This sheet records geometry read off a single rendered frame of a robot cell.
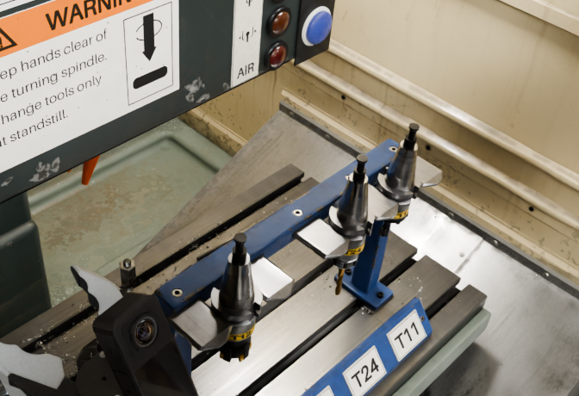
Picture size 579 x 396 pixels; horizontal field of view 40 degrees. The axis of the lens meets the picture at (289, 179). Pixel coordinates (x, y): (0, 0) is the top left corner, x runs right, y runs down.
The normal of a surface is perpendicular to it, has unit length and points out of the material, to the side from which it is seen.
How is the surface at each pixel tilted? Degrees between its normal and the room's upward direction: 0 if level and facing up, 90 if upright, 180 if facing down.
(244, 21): 90
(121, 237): 0
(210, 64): 90
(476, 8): 90
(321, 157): 24
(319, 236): 0
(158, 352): 62
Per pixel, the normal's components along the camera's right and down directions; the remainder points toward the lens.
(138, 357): 0.76, 0.03
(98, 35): 0.72, 0.50
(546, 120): -0.69, 0.43
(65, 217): 0.08, -0.76
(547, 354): -0.20, -0.51
